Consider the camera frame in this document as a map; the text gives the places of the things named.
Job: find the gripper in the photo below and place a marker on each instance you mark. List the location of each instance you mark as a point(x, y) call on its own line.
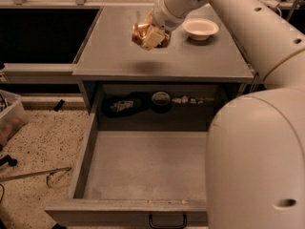
point(164, 17)

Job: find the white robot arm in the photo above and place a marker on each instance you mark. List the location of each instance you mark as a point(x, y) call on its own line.
point(255, 165)

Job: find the grey counter cabinet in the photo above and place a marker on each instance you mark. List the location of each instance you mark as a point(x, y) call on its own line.
point(111, 65)

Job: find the black bag behind drawer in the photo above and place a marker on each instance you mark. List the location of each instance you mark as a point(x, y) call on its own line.
point(131, 104)

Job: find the open grey top drawer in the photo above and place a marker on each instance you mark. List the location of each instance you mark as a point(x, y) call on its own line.
point(121, 177)

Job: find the white paper bowl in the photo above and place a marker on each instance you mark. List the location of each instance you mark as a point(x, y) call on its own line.
point(200, 29)

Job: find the round tape roll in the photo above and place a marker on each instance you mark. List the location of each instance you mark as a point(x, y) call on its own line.
point(161, 102)

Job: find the crumpled white wrappers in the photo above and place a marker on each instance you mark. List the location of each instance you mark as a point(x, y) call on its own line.
point(188, 100)

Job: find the small black floor block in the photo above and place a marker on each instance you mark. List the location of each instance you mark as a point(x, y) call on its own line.
point(59, 105)

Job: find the clear plastic storage bin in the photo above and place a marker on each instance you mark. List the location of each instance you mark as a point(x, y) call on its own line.
point(12, 115)

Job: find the metal grabber stick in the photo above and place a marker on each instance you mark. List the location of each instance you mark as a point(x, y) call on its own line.
point(33, 178)

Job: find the black drawer handle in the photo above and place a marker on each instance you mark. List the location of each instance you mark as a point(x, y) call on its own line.
point(167, 222)

